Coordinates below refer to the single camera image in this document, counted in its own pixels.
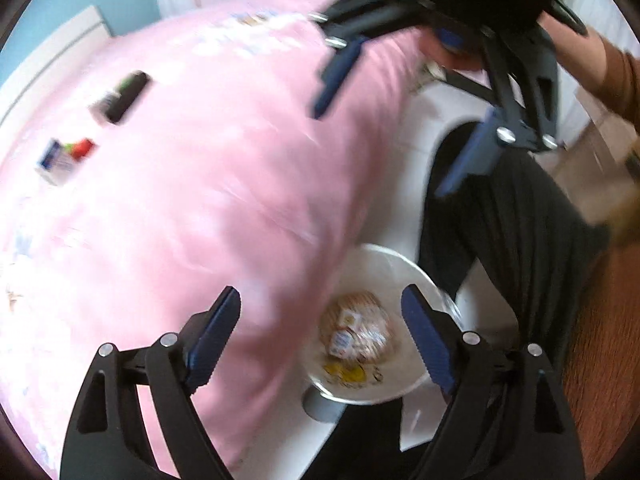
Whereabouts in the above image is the blue white milk carton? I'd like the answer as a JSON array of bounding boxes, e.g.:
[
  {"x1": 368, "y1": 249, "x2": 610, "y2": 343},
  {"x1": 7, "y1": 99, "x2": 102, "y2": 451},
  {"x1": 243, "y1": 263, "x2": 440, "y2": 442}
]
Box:
[{"x1": 318, "y1": 290, "x2": 397, "y2": 364}]

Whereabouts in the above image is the white blue yogurt cup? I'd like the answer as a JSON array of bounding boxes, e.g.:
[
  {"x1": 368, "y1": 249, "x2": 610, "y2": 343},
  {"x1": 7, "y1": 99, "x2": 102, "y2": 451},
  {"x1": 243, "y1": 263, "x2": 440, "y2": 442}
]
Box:
[{"x1": 36, "y1": 139, "x2": 78, "y2": 185}]

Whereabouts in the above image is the black foam cylinder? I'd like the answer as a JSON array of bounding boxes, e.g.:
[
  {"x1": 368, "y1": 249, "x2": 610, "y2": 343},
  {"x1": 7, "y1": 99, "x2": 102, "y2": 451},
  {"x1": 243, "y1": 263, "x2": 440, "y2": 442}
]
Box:
[{"x1": 102, "y1": 72, "x2": 151, "y2": 124}]

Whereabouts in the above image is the right forearm orange sleeve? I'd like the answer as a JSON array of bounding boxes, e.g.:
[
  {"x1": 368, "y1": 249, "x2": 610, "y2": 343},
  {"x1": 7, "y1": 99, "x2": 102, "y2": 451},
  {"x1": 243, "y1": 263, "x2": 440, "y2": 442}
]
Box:
[{"x1": 538, "y1": 13, "x2": 639, "y2": 133}]

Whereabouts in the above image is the white trash bin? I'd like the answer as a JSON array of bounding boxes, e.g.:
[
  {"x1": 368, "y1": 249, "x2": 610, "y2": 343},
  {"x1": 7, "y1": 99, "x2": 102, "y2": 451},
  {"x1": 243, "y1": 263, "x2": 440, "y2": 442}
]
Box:
[{"x1": 300, "y1": 244, "x2": 463, "y2": 424}]

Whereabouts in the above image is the person's right hand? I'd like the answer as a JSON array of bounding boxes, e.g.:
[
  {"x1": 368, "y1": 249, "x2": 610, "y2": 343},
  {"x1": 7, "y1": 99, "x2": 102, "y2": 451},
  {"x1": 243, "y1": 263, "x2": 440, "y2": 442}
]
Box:
[{"x1": 416, "y1": 12, "x2": 566, "y2": 73}]

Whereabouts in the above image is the person's black trouser leg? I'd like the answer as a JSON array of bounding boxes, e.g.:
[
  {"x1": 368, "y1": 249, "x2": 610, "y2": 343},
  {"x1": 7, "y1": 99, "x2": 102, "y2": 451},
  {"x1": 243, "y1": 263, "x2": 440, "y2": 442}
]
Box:
[{"x1": 306, "y1": 122, "x2": 608, "y2": 479}]

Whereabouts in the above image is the pink floral bed sheet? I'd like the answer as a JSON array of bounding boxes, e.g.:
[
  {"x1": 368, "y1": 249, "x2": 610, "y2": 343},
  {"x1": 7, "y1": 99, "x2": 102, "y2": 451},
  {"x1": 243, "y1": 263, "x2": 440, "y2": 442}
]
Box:
[{"x1": 1, "y1": 0, "x2": 421, "y2": 477}]

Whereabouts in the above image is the red plastic block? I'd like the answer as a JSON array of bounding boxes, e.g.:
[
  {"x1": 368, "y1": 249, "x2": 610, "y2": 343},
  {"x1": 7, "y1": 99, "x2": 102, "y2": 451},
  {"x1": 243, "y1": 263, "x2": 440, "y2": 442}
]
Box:
[{"x1": 67, "y1": 138, "x2": 96, "y2": 162}]

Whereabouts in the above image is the pink wooden headboard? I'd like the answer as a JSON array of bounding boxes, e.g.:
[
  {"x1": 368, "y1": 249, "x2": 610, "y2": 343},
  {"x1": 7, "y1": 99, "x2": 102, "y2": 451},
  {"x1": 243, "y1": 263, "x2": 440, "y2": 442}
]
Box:
[{"x1": 1, "y1": 6, "x2": 112, "y2": 122}]

